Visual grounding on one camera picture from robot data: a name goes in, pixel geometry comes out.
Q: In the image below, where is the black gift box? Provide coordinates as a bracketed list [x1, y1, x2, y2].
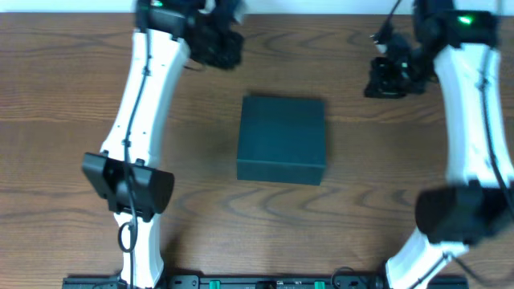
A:
[236, 96, 327, 185]

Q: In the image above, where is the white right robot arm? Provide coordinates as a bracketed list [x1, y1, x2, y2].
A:
[364, 0, 513, 288]

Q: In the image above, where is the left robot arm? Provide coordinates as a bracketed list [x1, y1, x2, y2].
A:
[82, 0, 247, 288]

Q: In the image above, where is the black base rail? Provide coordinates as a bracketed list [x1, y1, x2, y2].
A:
[61, 272, 469, 289]

